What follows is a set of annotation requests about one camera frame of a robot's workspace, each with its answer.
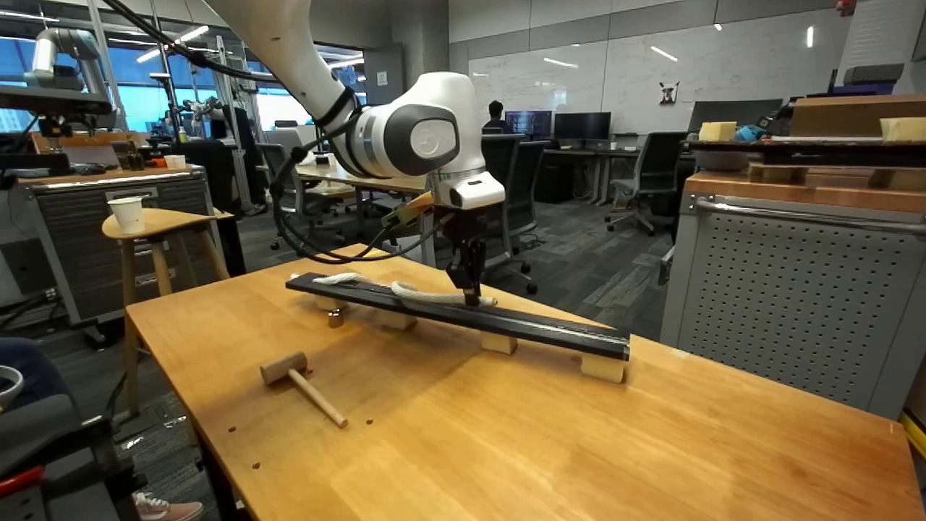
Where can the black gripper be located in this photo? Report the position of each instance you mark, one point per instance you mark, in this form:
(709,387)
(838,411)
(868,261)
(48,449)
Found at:
(466,233)

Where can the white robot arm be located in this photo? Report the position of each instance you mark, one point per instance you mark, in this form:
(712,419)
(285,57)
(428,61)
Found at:
(428,132)

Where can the grey office chair near table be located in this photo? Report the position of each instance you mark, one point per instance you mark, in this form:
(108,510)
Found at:
(515,163)

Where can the person sitting in background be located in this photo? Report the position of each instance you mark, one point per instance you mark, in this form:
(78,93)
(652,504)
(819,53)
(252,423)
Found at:
(496,121)

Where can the wooden meeting table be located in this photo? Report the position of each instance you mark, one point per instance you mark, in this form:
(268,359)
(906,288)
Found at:
(330,178)

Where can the black computer monitor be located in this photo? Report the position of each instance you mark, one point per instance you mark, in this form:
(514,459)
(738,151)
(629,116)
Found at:
(582,126)

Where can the small wooden mallet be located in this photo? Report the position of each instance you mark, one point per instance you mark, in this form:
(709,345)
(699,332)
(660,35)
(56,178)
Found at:
(294,369)

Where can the black office chair at right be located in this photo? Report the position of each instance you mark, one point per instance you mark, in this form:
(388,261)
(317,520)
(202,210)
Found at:
(644,196)

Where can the grey office chair at left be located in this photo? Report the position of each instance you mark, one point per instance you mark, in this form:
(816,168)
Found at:
(288,199)

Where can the round wooden stool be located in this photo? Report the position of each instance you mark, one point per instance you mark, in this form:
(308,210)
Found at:
(155,228)

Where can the white paper cup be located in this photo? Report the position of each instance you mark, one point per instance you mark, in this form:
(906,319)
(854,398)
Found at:
(129,212)

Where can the grey perforated metal cabinet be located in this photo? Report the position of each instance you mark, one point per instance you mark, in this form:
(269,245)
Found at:
(812,286)

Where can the grey cabinet at left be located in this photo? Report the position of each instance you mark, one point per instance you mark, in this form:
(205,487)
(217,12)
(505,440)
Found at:
(71,212)

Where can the black grooved rail on blocks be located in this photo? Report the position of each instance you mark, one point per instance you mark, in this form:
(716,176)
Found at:
(600,352)

